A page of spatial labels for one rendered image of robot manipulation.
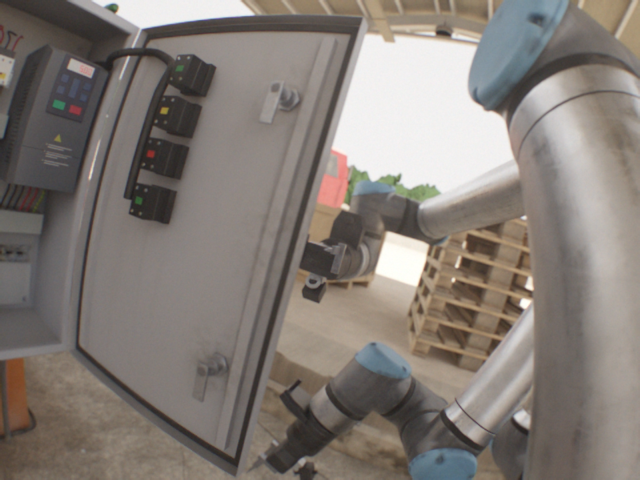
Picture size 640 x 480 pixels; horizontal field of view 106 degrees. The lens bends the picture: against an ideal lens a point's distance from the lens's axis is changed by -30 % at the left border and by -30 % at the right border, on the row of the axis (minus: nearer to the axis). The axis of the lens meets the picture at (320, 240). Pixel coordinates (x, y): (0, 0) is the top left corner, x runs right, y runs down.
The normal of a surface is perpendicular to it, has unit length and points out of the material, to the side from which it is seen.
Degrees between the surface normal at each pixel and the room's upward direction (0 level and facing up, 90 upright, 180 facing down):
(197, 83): 90
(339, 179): 86
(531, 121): 93
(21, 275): 90
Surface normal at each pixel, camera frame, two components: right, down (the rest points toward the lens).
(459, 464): -0.09, 0.13
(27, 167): 0.87, 0.28
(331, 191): 0.51, 0.20
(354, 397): -0.23, -0.11
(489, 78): -0.93, -0.37
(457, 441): -0.43, -0.22
